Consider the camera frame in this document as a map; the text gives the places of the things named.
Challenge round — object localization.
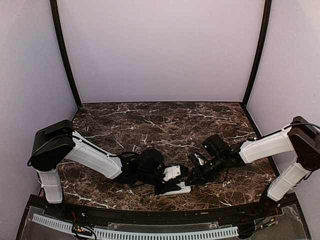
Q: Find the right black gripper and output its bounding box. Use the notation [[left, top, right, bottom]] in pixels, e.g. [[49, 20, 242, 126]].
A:
[[184, 154, 226, 186]]

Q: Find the white remote control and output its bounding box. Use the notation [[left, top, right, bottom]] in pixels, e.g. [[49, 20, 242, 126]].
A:
[[162, 182, 191, 196]]

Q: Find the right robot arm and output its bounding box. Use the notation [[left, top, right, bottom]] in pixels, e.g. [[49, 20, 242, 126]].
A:
[[185, 116, 320, 217]]

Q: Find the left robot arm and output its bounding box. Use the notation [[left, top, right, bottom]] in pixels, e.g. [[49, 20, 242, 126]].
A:
[[27, 120, 183, 218]]

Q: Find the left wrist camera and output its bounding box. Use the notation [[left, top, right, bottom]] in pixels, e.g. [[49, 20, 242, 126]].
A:
[[163, 165, 189, 182]]

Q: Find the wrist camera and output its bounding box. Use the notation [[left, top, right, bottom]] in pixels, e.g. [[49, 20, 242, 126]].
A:
[[187, 152, 207, 166], [163, 165, 189, 182]]

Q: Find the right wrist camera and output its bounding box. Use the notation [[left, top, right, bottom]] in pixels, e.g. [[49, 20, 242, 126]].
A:
[[187, 152, 207, 166]]

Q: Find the black front rail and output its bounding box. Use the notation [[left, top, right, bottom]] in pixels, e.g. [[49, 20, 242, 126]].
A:
[[27, 194, 298, 226]]

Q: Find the white slotted cable duct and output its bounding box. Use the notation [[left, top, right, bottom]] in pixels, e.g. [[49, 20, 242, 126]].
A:
[[31, 213, 239, 240]]

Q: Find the right black frame post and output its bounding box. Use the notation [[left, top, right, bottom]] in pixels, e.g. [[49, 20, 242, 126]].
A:
[[241, 0, 272, 109]]

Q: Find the black frame post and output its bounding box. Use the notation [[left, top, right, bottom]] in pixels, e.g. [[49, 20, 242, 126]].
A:
[[241, 0, 272, 109], [49, 0, 82, 109]]

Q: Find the left black frame post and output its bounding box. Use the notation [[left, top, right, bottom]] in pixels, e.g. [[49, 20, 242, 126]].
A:
[[49, 0, 82, 109]]

